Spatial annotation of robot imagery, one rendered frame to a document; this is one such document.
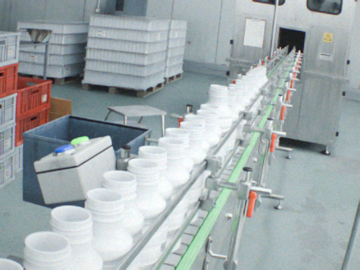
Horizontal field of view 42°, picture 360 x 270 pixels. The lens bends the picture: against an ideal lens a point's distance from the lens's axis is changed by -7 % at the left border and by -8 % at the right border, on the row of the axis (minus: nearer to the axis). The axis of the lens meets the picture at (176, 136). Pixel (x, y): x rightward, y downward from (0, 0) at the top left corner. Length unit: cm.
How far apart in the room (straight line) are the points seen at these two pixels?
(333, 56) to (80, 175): 487
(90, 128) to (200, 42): 958
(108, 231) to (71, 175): 28
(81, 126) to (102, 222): 129
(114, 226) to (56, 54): 761
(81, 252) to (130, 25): 707
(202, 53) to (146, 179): 1069
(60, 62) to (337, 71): 444
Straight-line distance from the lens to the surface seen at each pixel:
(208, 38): 1120
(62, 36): 802
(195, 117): 89
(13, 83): 361
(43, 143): 148
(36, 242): 40
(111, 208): 47
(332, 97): 552
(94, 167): 79
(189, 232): 82
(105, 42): 760
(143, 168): 57
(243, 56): 552
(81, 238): 43
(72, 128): 177
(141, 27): 741
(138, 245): 51
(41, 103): 419
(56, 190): 77
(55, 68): 811
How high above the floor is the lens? 134
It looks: 14 degrees down
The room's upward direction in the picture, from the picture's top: 7 degrees clockwise
